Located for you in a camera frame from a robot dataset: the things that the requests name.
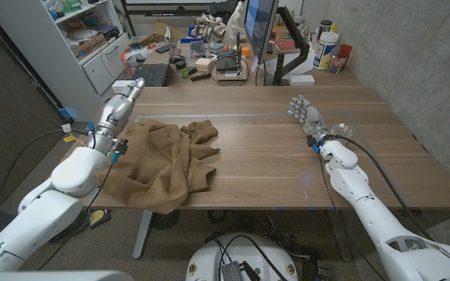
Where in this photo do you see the yellow black floor object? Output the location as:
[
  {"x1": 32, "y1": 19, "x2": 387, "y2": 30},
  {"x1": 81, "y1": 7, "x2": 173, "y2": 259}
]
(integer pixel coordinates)
[{"x1": 89, "y1": 208, "x2": 113, "y2": 229}]

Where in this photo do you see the clear glass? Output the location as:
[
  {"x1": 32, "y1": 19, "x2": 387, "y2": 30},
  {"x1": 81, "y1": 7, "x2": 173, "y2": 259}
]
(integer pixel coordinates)
[{"x1": 329, "y1": 53, "x2": 347, "y2": 74}]

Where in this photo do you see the black device with antenna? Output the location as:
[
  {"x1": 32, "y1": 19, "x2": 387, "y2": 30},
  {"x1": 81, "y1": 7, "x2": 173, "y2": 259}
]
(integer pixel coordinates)
[{"x1": 215, "y1": 32, "x2": 244, "y2": 73}]

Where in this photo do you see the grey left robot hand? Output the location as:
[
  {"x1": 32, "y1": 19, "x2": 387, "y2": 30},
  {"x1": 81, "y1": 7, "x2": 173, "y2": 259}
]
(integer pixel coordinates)
[{"x1": 91, "y1": 76, "x2": 147, "y2": 154}]

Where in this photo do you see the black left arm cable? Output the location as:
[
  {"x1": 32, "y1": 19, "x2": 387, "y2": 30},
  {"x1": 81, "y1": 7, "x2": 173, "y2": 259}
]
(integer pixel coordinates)
[{"x1": 0, "y1": 128, "x2": 93, "y2": 247}]

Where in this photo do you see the white shelf cabinet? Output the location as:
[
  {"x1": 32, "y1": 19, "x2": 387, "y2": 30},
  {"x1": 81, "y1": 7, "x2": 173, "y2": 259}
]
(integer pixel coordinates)
[{"x1": 0, "y1": 0, "x2": 132, "y2": 122}]

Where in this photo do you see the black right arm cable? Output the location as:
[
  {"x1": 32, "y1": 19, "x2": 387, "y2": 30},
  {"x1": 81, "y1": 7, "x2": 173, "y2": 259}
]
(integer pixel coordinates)
[{"x1": 334, "y1": 134, "x2": 434, "y2": 240}]

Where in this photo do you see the grey table leg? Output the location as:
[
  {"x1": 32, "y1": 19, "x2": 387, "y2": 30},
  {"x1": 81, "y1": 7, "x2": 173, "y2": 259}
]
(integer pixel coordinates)
[
  {"x1": 131, "y1": 209, "x2": 154, "y2": 261},
  {"x1": 327, "y1": 209, "x2": 353, "y2": 262}
]

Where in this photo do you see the black keyboard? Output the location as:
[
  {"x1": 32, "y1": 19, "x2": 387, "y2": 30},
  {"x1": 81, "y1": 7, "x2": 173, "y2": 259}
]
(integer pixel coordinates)
[{"x1": 130, "y1": 63, "x2": 170, "y2": 87}]

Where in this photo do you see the white power strip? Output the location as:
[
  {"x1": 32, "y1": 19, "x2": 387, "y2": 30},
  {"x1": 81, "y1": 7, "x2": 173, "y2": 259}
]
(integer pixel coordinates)
[{"x1": 111, "y1": 80, "x2": 136, "y2": 95}]

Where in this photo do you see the black phone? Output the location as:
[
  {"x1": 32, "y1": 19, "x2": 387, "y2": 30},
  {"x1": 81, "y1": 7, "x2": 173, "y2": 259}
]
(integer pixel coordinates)
[{"x1": 155, "y1": 43, "x2": 177, "y2": 55}]

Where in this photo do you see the beige box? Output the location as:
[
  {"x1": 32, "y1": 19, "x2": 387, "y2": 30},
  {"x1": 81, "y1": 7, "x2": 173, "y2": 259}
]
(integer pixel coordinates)
[{"x1": 195, "y1": 57, "x2": 214, "y2": 73}]

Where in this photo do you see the black floor fan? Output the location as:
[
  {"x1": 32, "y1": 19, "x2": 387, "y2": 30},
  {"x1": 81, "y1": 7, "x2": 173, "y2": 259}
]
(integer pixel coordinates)
[{"x1": 150, "y1": 209, "x2": 181, "y2": 231}]

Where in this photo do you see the white wipes canister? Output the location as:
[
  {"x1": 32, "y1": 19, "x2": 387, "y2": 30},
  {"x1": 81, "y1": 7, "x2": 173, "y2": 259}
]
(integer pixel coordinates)
[{"x1": 312, "y1": 31, "x2": 340, "y2": 71}]

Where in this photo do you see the plaid cloth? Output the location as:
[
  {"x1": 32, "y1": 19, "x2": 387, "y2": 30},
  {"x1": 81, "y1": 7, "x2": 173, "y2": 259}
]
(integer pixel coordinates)
[{"x1": 193, "y1": 12, "x2": 227, "y2": 43}]

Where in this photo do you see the small dark keyboard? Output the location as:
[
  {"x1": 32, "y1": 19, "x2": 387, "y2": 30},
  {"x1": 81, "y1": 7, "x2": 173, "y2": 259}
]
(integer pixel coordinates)
[{"x1": 189, "y1": 40, "x2": 207, "y2": 59}]

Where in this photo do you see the red cup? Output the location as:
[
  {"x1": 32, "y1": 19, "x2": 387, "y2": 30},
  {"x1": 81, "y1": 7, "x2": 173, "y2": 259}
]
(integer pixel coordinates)
[{"x1": 337, "y1": 44, "x2": 354, "y2": 60}]

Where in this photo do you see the computer monitor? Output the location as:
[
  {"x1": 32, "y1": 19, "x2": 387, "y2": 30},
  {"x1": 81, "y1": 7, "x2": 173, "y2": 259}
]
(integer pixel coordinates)
[{"x1": 243, "y1": 0, "x2": 280, "y2": 63}]

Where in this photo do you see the brown jacket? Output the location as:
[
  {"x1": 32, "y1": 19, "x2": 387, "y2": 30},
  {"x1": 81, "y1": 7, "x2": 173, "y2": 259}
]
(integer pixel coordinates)
[{"x1": 98, "y1": 119, "x2": 221, "y2": 215}]

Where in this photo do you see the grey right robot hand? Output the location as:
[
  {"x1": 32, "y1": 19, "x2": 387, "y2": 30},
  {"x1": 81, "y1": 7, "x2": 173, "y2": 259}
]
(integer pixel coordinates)
[{"x1": 287, "y1": 94, "x2": 330, "y2": 144}]

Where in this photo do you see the cardboard box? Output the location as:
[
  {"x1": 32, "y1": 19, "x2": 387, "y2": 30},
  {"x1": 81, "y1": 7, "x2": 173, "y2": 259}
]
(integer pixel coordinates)
[{"x1": 70, "y1": 34, "x2": 108, "y2": 59}]

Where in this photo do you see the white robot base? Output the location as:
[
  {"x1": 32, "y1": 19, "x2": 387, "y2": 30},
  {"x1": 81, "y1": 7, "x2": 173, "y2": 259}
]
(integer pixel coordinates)
[{"x1": 185, "y1": 233, "x2": 299, "y2": 281}]

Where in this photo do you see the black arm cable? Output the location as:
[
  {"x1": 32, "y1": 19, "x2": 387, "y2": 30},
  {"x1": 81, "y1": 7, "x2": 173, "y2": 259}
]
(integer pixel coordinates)
[
  {"x1": 0, "y1": 128, "x2": 93, "y2": 247},
  {"x1": 334, "y1": 134, "x2": 434, "y2": 240}
]

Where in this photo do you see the white bag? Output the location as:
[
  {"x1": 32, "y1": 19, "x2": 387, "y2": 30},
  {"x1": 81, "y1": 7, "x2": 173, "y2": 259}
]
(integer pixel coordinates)
[{"x1": 223, "y1": 0, "x2": 248, "y2": 44}]

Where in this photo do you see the small white box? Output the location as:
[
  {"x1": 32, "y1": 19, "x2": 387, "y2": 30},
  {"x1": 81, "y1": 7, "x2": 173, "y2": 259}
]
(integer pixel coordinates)
[{"x1": 288, "y1": 73, "x2": 316, "y2": 87}]

